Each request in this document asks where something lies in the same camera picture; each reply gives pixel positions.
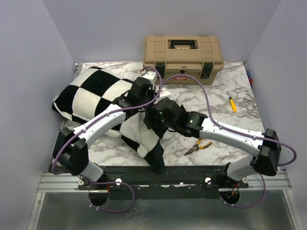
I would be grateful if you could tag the black metal base rail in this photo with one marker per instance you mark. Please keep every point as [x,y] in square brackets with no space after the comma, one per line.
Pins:
[175,182]

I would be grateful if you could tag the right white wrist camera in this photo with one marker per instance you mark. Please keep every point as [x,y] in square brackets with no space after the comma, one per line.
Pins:
[165,93]

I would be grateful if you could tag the yellow black pliers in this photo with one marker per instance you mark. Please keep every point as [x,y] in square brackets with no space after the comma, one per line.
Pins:
[197,147]

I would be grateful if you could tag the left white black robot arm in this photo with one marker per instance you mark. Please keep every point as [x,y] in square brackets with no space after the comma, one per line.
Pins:
[71,149]

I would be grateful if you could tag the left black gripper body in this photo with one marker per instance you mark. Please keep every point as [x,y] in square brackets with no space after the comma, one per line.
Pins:
[148,97]

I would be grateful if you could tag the black white checkered pillowcase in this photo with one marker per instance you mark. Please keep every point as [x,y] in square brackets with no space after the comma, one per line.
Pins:
[92,92]

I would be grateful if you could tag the blue red object at edge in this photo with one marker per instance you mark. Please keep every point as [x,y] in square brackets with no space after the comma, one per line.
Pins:
[250,78]

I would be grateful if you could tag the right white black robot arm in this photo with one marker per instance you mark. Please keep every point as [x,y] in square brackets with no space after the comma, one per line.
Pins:
[263,148]

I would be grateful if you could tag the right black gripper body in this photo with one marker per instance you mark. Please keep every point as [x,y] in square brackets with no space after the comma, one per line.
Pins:
[159,122]

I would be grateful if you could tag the tan plastic toolbox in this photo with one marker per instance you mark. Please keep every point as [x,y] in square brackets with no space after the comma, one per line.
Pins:
[197,55]

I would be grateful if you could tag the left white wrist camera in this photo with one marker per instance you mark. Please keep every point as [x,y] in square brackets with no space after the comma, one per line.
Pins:
[151,76]

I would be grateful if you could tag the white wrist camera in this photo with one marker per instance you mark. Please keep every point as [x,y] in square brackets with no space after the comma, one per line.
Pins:
[151,76]
[165,93]

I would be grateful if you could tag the yellow handled screwdriver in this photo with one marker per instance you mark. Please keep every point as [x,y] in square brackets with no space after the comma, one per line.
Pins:
[232,103]

